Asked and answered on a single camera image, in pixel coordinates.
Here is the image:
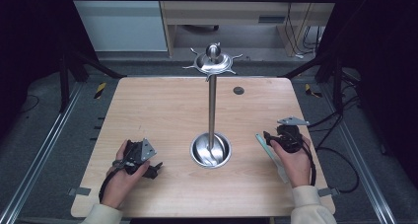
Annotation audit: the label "person's right hand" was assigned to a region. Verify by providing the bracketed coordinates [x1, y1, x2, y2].
[269, 134, 314, 189]

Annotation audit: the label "black cables under desk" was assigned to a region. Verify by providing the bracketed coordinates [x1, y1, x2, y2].
[284, 0, 324, 60]

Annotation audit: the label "steel utensil stand with hooks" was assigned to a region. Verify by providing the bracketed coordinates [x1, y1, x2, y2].
[181, 41, 244, 170]

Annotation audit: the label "black metal frame strut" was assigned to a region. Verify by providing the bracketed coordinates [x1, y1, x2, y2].
[281, 50, 346, 114]
[58, 47, 128, 113]

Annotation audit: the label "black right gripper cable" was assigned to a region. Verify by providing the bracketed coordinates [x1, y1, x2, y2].
[297, 131, 317, 187]

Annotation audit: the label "wooden desk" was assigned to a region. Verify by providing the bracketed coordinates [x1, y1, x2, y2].
[157, 0, 342, 58]

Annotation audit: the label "black floor cable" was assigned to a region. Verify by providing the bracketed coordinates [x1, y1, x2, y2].
[307, 70, 362, 194]

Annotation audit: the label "yellow black striped tape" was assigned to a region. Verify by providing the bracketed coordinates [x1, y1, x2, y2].
[93, 82, 108, 101]
[304, 83, 323, 99]

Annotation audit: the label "grey table bracket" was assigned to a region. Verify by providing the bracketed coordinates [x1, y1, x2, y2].
[317, 187, 341, 198]
[67, 187, 93, 197]

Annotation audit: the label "person's left hand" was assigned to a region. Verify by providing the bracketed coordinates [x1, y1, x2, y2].
[101, 138, 151, 210]

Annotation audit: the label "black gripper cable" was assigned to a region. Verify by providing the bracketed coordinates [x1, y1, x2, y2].
[98, 158, 132, 204]
[297, 131, 317, 187]

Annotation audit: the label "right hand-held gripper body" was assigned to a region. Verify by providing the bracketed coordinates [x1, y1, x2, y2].
[275, 115, 311, 154]

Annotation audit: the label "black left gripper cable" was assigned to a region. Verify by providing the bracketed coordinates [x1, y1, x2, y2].
[98, 158, 132, 204]

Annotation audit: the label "white cabinet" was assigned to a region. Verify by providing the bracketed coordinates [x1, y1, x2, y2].
[66, 0, 169, 52]

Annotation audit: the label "dark curtain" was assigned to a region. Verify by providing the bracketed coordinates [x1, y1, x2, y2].
[0, 0, 100, 143]
[316, 0, 418, 186]

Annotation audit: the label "aluminium floor rail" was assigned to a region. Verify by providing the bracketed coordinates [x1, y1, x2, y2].
[0, 81, 85, 224]
[319, 82, 399, 224]

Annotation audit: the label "pale green kitchen utensil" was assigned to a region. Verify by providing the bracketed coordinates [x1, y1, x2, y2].
[254, 133, 290, 185]

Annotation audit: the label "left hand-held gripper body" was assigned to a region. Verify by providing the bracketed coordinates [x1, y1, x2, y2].
[122, 137, 158, 177]

